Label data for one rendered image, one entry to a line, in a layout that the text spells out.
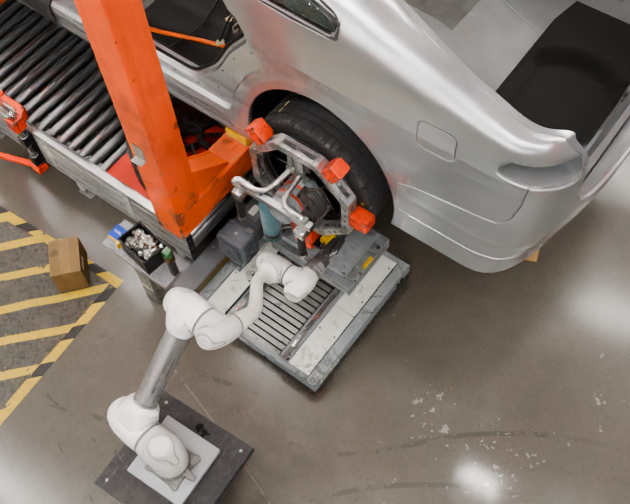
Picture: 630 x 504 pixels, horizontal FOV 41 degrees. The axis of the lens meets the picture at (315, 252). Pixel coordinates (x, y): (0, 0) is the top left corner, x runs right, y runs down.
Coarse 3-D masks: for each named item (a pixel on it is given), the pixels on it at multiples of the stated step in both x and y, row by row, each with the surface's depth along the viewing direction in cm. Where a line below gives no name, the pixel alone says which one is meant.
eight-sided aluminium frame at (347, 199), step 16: (272, 144) 355; (288, 144) 356; (256, 160) 376; (304, 160) 348; (320, 160) 347; (256, 176) 388; (272, 176) 392; (320, 176) 349; (272, 192) 392; (336, 192) 351; (352, 192) 355; (352, 208) 362; (320, 224) 390; (336, 224) 383
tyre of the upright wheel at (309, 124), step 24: (288, 96) 370; (288, 120) 353; (312, 120) 350; (336, 120) 351; (312, 144) 352; (336, 144) 347; (360, 144) 351; (360, 168) 350; (360, 192) 356; (384, 192) 365
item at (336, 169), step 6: (330, 162) 346; (336, 162) 341; (342, 162) 342; (324, 168) 346; (330, 168) 340; (336, 168) 341; (342, 168) 342; (348, 168) 343; (324, 174) 346; (330, 174) 343; (336, 174) 340; (342, 174) 342; (330, 180) 346; (336, 180) 343
